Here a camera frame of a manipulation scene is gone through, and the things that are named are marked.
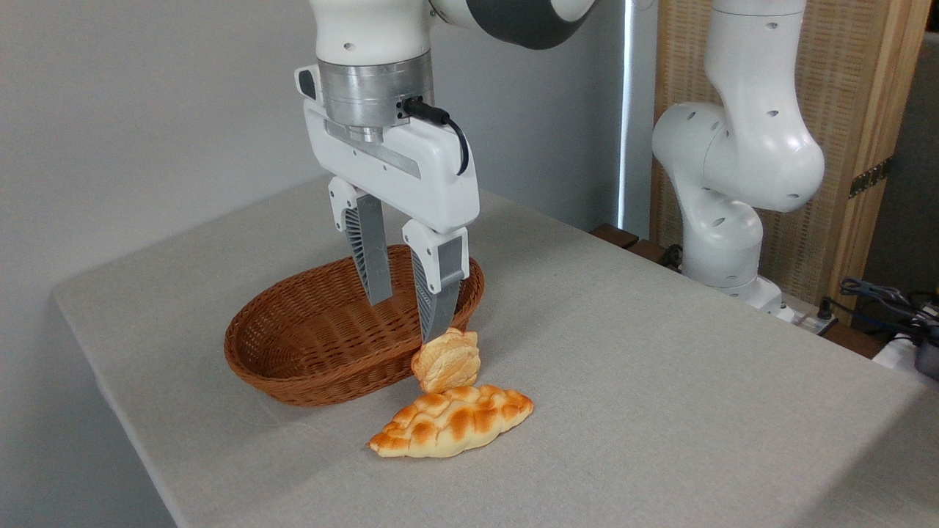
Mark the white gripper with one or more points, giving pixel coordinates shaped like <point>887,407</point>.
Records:
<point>411,172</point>

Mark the small round bread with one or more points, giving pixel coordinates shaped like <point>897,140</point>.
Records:
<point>447,363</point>

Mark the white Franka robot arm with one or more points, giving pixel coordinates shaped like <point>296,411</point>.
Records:
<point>741,147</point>

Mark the brown wicker basket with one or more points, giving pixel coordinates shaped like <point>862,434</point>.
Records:
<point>308,345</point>

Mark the long braided bread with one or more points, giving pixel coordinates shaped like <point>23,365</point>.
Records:
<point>455,425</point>

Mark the white vertical light strip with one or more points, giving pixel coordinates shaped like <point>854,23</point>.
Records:
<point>625,110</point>

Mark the grey tablecloth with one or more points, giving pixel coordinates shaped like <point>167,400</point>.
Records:
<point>660,411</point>

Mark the black screen hinge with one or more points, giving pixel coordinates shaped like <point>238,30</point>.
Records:
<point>871,177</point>

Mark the wooden rattan screen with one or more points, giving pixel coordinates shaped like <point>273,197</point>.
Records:
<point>847,81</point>

